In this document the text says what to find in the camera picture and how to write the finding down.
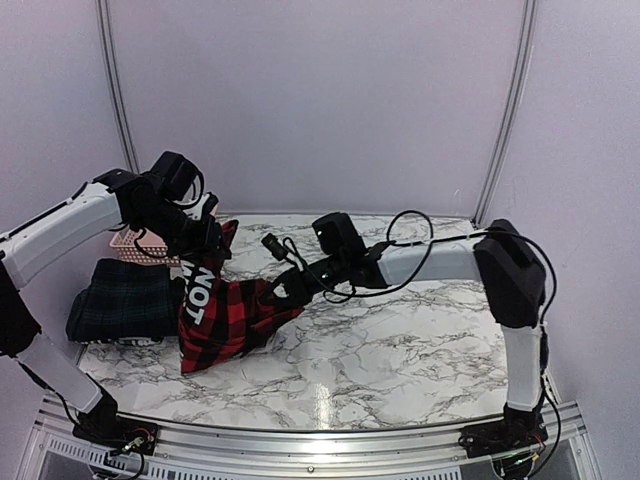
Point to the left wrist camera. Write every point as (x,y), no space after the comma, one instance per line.
(180,182)

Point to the left aluminium corner post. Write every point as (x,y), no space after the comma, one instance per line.
(108,46)

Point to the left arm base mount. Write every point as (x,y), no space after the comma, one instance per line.
(105,426)

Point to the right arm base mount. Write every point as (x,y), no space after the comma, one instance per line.
(516,430)

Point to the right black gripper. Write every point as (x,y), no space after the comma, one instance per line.
(297,288)

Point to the right aluminium corner post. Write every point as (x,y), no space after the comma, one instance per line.
(514,97)

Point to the aluminium front frame rail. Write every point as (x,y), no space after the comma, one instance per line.
(185,451)

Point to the folded striped garment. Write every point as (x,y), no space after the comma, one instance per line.
(128,341)

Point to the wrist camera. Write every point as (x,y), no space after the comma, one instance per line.
(338,238)
(180,182)

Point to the pink plastic laundry basket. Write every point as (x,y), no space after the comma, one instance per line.
(142,247)

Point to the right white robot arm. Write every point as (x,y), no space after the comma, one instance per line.
(498,260)

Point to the dark green plaid garment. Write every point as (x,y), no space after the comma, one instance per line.
(126,301)

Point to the aluminium corner post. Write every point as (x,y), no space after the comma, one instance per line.
(514,97)
(108,46)

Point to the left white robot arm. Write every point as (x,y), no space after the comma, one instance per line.
(42,259)

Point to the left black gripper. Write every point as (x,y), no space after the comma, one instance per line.
(205,242)

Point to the red black plaid garment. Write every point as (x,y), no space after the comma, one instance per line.
(220,320)

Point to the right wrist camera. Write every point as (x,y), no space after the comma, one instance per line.
(338,238)

